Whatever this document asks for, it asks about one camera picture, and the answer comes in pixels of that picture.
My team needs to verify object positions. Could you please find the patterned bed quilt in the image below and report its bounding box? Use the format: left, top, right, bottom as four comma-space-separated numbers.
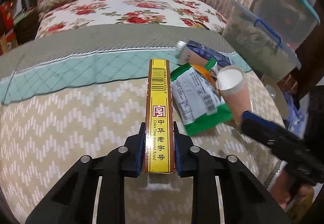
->
1, 24, 283, 223

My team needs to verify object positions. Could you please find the yellow brown medicine box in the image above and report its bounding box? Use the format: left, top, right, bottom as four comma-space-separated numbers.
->
143, 59, 175, 174

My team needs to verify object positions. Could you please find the person right hand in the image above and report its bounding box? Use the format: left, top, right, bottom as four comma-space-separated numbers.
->
270, 170, 314, 210

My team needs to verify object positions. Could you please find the clear storage box blue handle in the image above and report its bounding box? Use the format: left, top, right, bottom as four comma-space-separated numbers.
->
222, 1, 302, 81

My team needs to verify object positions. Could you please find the cluttered shelf unit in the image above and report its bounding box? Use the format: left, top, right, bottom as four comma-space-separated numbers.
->
1, 0, 18, 55

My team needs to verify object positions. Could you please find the pink white paper cup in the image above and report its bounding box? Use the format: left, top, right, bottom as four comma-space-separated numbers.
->
217, 66, 251, 126

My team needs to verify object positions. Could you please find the blue patterned cloth bag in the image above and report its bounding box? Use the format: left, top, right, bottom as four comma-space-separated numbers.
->
283, 92, 307, 138

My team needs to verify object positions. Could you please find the green white snack wrapper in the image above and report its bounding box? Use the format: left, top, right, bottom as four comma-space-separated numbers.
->
171, 59, 233, 136

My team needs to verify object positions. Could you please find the floral bed sheet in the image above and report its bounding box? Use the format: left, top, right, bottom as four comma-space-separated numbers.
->
36, 0, 227, 38

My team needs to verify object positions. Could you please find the blue white milk carton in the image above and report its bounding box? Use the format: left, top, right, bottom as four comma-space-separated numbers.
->
176, 40, 233, 68

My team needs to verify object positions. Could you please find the clear storage box teal lid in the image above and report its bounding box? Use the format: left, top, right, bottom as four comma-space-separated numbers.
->
253, 0, 320, 50

